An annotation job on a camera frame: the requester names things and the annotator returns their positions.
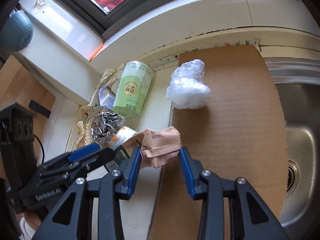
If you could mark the blue plastic basket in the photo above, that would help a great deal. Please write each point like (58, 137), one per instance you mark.
(17, 32)

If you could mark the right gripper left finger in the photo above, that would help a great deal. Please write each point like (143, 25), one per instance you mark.
(71, 216)

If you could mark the brown paper carton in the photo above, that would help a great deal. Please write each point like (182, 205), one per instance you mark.
(157, 148)

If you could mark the clear crumpled plastic bag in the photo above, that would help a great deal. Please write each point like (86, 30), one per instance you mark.
(187, 89)

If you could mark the beige loofah sponge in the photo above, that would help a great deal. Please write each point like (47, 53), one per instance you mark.
(85, 137)

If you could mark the wooden cutting board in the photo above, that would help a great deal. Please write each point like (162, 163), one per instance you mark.
(18, 85)

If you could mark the silver foil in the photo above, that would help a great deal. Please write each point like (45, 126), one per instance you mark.
(104, 126)

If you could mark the crumpled white tissue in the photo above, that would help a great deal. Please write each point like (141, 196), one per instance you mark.
(111, 77)

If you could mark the stainless steel sink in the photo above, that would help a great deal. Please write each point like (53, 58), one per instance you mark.
(297, 82)

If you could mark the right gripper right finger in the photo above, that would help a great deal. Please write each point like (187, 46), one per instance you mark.
(249, 215)

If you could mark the green paper cup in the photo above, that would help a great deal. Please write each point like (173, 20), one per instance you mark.
(132, 90)

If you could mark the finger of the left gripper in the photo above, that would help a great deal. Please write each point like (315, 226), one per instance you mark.
(83, 152)
(90, 163)

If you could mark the small purple white box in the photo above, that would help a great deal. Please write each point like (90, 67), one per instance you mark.
(106, 97)

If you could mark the brown cardboard sheet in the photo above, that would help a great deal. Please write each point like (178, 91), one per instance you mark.
(241, 132)

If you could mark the orange white small carton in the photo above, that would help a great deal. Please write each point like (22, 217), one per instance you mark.
(124, 134)

